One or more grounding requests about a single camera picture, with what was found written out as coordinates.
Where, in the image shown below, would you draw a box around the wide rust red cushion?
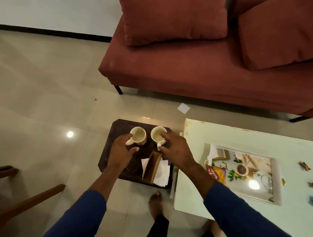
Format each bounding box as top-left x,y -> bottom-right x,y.
119,0 -> 228,47

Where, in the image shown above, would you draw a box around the white coffee table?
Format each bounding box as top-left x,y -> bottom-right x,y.
174,118 -> 313,237

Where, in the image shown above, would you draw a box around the person's left forearm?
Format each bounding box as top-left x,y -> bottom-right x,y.
44,166 -> 126,237

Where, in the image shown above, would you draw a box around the brown wooden chair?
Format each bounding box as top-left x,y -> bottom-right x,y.
0,166 -> 66,230

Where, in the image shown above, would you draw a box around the white paper slip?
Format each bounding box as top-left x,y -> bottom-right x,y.
177,103 -> 191,114

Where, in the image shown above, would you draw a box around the small rust red back cushion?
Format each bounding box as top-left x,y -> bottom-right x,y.
230,0 -> 267,19

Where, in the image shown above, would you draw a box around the plain white tea cup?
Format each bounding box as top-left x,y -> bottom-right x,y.
151,126 -> 169,150

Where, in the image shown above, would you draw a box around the rust red sofa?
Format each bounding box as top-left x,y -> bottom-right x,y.
98,0 -> 313,123

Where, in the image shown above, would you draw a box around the patterned white tea cup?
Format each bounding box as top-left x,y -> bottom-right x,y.
126,126 -> 147,146

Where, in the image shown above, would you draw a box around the person's right hand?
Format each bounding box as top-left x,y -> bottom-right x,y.
159,132 -> 196,170

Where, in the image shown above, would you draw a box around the red yellow snack packet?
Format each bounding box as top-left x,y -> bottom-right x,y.
206,165 -> 227,186

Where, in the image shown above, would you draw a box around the person's left hand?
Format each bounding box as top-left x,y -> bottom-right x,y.
107,133 -> 140,172

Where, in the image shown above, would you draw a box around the dark brown serving tray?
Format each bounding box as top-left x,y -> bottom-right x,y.
98,119 -> 174,190

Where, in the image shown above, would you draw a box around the white paper napkins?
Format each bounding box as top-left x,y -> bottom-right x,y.
141,158 -> 171,188

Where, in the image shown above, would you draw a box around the person's right forearm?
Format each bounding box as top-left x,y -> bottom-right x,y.
177,160 -> 292,237

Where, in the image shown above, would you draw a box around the wooden napkin holder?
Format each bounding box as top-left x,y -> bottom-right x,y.
142,151 -> 162,184

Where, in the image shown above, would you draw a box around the floral printed white tray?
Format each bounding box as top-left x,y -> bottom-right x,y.
204,143 -> 282,207

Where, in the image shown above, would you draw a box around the person's left leg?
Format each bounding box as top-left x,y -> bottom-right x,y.
147,214 -> 170,237

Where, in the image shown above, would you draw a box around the person's left foot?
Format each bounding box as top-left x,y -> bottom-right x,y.
149,192 -> 164,221

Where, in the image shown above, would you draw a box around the square rust red cushion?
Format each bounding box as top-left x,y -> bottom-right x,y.
238,0 -> 313,71

